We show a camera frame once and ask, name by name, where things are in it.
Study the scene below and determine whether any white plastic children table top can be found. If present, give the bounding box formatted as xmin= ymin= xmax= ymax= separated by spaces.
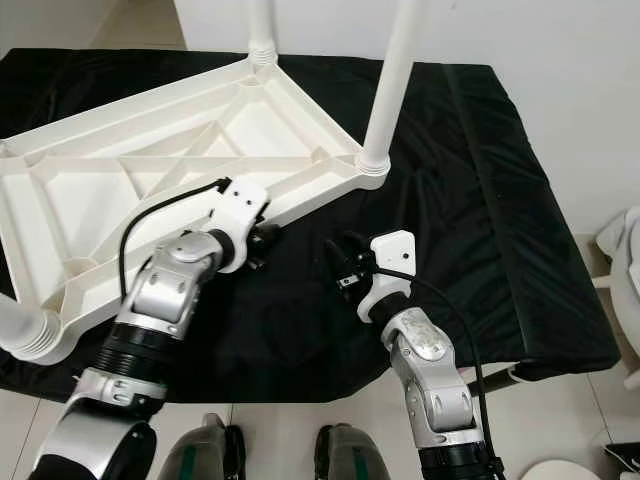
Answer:
xmin=0 ymin=55 xmax=391 ymax=331

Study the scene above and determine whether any black table cloth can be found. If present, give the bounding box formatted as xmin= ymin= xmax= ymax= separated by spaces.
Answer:
xmin=0 ymin=48 xmax=621 ymax=401

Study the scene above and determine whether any black metal table leg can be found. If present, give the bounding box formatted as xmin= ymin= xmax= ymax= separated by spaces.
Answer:
xmin=465 ymin=368 xmax=526 ymax=396

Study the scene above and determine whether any grey right robot leg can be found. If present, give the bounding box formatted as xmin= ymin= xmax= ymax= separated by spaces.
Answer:
xmin=315 ymin=423 xmax=401 ymax=480

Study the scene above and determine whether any grey robot leg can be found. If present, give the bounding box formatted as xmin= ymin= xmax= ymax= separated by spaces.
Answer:
xmin=165 ymin=413 xmax=246 ymax=480
xmin=315 ymin=423 xmax=401 ymax=480

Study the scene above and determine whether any grey left robot leg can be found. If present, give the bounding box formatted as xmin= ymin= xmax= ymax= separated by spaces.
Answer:
xmin=165 ymin=413 xmax=246 ymax=480

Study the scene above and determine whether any white plastic chair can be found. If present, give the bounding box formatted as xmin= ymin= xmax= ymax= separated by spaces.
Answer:
xmin=595 ymin=205 xmax=640 ymax=391

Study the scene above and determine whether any white round object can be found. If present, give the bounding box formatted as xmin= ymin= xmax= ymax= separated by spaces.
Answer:
xmin=520 ymin=460 xmax=601 ymax=480

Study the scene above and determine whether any black storage box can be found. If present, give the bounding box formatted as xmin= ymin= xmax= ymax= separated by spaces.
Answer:
xmin=605 ymin=445 xmax=640 ymax=476

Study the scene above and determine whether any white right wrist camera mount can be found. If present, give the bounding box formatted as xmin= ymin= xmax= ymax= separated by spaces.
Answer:
xmin=357 ymin=230 xmax=416 ymax=323

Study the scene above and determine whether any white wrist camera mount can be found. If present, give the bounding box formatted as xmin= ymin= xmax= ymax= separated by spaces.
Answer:
xmin=205 ymin=178 xmax=271 ymax=273
xmin=357 ymin=230 xmax=416 ymax=323

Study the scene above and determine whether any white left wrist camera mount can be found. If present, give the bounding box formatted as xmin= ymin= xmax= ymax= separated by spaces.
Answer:
xmin=205 ymin=178 xmax=271 ymax=273

